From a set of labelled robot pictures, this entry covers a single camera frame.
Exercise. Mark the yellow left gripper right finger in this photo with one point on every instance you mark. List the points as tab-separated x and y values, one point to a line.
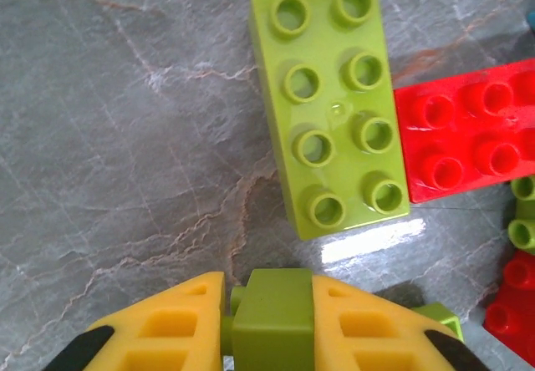
368	333

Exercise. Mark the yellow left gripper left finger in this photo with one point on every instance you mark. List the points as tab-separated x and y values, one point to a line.
167	329

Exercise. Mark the small lime green lego brick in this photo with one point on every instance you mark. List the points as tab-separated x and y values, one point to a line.
271	325

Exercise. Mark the red eight-stud lego brick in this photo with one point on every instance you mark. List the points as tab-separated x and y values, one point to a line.
460	137

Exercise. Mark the lime green eight-stud lego brick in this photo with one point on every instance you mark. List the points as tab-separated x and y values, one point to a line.
330	108

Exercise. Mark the blue lego brick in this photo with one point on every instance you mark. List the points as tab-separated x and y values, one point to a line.
531	22

